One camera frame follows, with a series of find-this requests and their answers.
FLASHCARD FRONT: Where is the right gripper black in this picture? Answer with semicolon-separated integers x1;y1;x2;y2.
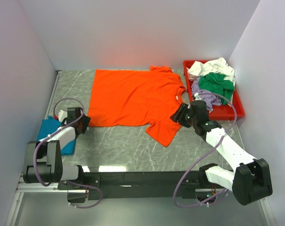
170;103;197;128

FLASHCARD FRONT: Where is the orange t-shirt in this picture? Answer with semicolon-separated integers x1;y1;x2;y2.
88;66;186;147

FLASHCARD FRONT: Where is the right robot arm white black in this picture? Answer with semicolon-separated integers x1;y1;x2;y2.
170;100;273;205

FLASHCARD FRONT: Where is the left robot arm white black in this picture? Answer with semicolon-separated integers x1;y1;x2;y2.
23;107;90;186

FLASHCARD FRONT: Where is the lilac t-shirt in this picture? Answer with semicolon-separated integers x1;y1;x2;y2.
191;77;222;113

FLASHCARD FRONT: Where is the folded blue t-shirt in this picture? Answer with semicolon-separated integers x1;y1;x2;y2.
37;116;76;156

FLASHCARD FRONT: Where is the red plastic bin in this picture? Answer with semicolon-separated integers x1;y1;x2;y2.
183;60;244;121

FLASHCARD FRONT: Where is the green t-shirt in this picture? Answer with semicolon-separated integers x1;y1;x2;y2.
197;73;235;109

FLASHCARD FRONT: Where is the white t-shirt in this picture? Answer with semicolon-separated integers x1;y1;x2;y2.
187;57;236;102

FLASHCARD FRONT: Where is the black base beam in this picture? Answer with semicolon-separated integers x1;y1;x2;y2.
57;164;225;206

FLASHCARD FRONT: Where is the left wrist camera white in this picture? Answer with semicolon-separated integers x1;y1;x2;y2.
53;110;67;122

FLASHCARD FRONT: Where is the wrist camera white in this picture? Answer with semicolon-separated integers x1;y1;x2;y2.
53;110;67;122
193;93;202;101

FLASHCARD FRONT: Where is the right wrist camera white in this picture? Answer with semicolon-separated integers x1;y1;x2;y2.
193;93;202;101

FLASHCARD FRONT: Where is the aluminium rail frame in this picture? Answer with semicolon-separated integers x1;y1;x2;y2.
4;70;63;226

